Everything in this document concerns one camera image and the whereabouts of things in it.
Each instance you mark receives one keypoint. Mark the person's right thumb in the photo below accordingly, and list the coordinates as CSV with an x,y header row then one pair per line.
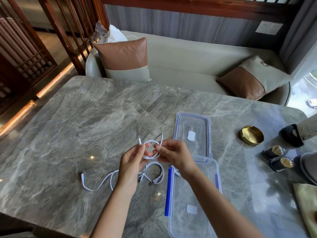
x,y
164,158

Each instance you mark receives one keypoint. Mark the black cup with gold inside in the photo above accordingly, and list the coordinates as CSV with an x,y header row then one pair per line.
x,y
281,164
272,152

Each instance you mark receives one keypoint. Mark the person's left thumb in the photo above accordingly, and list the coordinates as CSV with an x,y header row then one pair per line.
x,y
143,146

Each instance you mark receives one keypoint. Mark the person's right forearm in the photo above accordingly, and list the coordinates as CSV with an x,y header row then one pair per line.
x,y
218,208

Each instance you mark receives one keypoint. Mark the clear plastic bag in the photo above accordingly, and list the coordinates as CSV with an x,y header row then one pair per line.
x,y
99,33

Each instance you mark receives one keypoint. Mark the beige bench sofa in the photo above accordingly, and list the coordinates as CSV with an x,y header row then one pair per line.
x,y
188,61

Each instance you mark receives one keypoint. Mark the gold metal ashtray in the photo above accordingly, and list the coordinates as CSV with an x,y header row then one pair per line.
x,y
251,135

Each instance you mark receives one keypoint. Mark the clear plastic container lid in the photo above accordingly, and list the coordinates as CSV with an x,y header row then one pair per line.
x,y
192,126

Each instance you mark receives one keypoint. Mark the person's right hand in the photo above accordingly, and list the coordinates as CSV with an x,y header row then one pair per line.
x,y
178,156

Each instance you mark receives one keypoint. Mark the person's left hand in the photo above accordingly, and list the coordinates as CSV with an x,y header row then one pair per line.
x,y
130,166

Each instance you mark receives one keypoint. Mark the green cloth mat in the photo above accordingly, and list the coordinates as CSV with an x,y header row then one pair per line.
x,y
307,205

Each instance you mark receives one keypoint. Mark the warm floor light strip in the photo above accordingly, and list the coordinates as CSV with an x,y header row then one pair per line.
x,y
58,76

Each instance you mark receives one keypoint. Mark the grey curtain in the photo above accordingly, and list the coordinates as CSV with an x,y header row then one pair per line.
x,y
299,29

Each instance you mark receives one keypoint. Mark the white wall switch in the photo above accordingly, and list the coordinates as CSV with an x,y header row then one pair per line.
x,y
268,27

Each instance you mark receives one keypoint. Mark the clear container with blue clips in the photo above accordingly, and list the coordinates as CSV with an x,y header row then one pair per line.
x,y
183,195

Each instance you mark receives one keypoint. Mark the person's left forearm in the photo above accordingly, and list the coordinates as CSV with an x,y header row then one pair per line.
x,y
112,210

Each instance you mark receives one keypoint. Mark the brown and beige cushion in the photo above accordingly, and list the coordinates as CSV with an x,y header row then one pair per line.
x,y
123,56
250,80

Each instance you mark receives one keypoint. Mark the dark wooden lattice screen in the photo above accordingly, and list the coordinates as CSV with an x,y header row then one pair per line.
x,y
29,42

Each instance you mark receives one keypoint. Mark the white paper bag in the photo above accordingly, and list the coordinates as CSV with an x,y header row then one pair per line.
x,y
115,34

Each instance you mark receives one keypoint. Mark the grey round container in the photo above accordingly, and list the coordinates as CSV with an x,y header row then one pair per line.
x,y
309,168

